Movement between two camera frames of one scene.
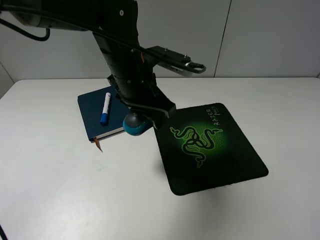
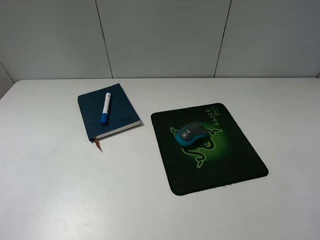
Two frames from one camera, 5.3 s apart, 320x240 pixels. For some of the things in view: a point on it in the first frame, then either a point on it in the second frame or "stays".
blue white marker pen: x=104 y=115 stays
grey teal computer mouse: x=135 y=124 to x=186 y=134
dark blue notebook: x=92 y=105 stays
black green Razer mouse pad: x=204 y=147 stays
